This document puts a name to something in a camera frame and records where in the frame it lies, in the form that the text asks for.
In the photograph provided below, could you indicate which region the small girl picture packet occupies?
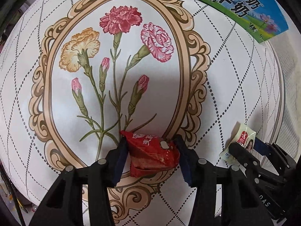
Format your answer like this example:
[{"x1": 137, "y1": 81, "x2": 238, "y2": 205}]
[{"x1": 219, "y1": 122, "x2": 256, "y2": 166}]

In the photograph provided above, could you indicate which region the small red snack packet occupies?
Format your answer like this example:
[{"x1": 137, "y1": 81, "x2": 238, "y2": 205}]
[{"x1": 121, "y1": 131, "x2": 180, "y2": 178}]

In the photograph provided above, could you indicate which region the blue milk cardboard box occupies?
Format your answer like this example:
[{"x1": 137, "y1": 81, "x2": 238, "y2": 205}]
[{"x1": 199, "y1": 0, "x2": 288, "y2": 42}]

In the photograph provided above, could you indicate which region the white floral quilted bedspread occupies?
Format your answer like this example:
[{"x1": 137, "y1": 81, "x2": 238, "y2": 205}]
[{"x1": 1, "y1": 0, "x2": 284, "y2": 225}]

